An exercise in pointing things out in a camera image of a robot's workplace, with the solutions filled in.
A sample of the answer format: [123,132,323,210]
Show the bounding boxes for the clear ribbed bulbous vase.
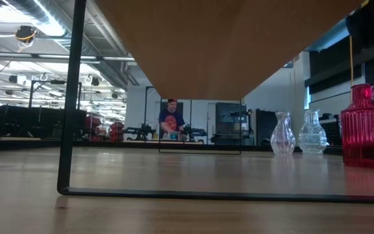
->
[269,111,297,156]

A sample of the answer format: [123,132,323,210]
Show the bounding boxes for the clear diamond-cut glass vase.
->
[297,109,328,155]

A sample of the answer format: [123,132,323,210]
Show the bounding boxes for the red ribbed cylindrical vase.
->
[340,83,374,169]

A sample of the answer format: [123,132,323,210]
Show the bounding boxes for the black background robot station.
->
[123,123,157,141]
[182,124,208,144]

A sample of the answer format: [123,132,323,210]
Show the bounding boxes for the person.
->
[158,98,187,141]

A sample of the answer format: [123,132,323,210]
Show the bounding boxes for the black cabinet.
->
[211,102,255,146]

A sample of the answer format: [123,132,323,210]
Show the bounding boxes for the red tool cart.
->
[85,115,103,141]
[109,121,125,142]

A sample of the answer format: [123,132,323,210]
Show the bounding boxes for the black panel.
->
[255,109,277,146]

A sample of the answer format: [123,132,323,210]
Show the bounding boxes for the black pegboard rack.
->
[319,112,343,147]

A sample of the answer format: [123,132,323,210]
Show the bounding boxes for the black workbench partition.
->
[0,104,88,139]

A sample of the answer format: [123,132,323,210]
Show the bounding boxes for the black aluminium table frame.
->
[0,138,343,156]

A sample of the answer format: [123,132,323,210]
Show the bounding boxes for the black ceiling cable reel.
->
[14,25,38,44]

